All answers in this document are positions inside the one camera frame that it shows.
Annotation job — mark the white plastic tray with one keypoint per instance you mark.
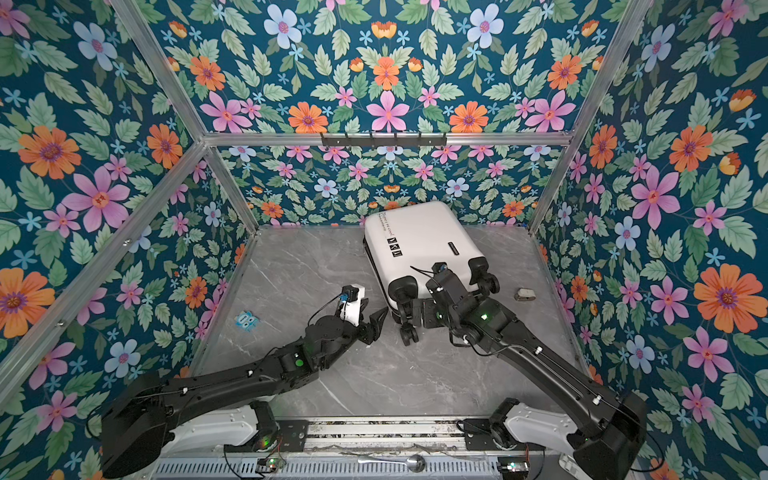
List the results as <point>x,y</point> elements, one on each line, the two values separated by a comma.
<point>568,464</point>

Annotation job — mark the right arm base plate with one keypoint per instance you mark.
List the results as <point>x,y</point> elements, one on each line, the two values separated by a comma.
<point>477,437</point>

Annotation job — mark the metal spoon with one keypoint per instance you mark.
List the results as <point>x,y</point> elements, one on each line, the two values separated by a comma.
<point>414,463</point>

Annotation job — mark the small grey white object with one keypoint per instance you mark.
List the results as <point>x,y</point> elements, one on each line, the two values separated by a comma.
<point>525,294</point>

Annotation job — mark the aluminium frame rail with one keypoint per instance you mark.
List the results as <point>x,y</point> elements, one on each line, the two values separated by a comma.
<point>286,140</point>

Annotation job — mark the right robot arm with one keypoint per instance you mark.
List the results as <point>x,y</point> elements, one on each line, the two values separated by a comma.
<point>600,429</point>

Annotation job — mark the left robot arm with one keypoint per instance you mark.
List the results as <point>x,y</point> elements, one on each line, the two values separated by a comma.
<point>143,419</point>

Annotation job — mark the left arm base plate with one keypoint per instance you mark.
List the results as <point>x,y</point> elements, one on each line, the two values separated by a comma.
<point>287,436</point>

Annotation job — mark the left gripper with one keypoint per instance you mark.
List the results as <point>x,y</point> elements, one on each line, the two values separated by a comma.
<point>371,329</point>

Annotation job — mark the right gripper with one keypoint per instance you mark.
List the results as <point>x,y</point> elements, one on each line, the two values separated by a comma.
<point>431,301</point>

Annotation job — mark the black suitcase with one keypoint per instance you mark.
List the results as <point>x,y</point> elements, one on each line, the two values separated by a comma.
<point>415,250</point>

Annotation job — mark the small blue patterned box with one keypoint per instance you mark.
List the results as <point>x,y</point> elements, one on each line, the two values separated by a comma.
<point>246,321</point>

